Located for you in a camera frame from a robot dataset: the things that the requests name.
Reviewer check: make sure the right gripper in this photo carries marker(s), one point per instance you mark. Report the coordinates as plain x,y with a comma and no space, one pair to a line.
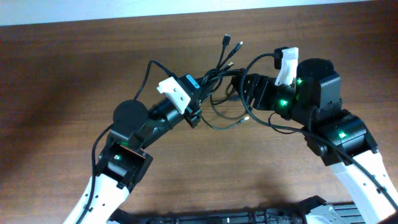
255,82

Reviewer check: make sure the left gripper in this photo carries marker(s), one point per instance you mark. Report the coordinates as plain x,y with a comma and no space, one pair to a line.
193,115

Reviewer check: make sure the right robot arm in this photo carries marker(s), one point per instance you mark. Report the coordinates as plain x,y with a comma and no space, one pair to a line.
340,138

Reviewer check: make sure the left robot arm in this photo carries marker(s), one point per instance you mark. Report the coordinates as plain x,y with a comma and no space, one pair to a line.
123,162

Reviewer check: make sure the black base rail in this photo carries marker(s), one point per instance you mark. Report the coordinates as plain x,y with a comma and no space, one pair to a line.
311,210

